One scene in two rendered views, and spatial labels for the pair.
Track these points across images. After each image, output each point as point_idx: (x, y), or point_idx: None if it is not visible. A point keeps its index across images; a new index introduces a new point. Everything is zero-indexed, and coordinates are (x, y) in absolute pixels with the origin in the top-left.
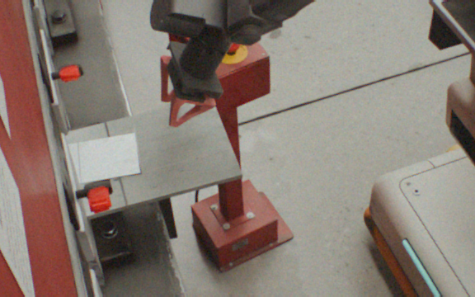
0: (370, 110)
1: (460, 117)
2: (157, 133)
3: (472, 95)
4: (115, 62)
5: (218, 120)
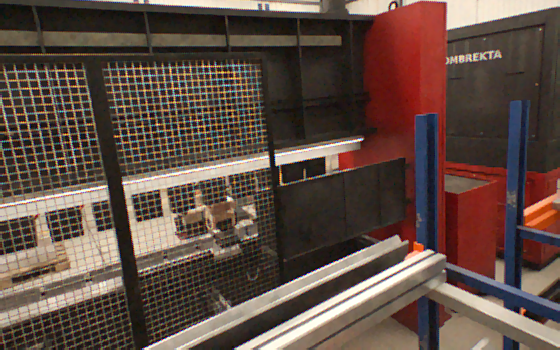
0: None
1: (219, 219)
2: (252, 209)
3: (216, 214)
4: (213, 238)
5: (247, 205)
